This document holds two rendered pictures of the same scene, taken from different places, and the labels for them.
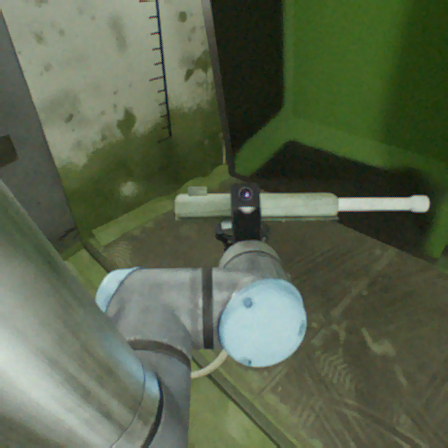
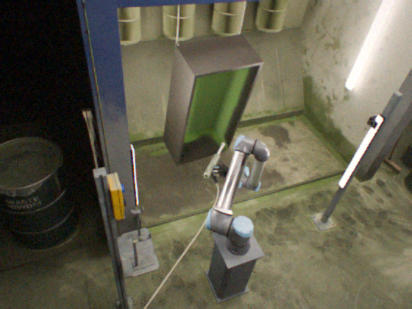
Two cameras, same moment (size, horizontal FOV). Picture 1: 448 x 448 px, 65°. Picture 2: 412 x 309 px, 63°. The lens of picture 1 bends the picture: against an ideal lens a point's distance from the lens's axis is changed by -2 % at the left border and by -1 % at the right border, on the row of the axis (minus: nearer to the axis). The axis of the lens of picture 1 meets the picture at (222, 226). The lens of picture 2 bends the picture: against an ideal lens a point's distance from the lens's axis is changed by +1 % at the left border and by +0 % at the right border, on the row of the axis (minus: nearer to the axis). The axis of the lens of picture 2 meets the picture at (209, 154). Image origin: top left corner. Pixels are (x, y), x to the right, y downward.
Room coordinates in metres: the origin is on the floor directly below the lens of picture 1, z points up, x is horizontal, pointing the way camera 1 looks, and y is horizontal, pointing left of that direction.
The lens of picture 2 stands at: (-0.04, 2.07, 2.89)
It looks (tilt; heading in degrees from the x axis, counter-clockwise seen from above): 44 degrees down; 286
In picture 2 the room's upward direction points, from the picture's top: 8 degrees clockwise
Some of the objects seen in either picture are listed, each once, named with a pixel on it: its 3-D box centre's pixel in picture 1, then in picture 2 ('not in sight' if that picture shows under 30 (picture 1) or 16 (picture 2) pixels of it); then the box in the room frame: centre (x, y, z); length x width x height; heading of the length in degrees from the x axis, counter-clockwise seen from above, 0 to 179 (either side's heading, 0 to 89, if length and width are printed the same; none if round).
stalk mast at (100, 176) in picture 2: not in sight; (115, 256); (0.76, 1.20, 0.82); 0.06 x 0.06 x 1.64; 44
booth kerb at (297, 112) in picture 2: not in sight; (217, 129); (0.85, -1.17, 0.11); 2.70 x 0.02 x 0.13; 44
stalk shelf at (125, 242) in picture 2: not in sight; (137, 251); (0.66, 1.10, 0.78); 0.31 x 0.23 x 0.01; 134
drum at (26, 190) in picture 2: not in sight; (36, 196); (1.82, 0.84, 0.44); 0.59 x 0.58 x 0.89; 25
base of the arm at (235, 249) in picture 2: not in sight; (238, 240); (0.05, 0.65, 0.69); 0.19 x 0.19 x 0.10
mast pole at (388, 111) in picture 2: not in sight; (353, 169); (-0.68, -0.40, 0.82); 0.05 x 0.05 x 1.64; 44
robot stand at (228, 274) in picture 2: not in sight; (231, 264); (0.05, 0.65, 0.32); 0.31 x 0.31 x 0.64; 44
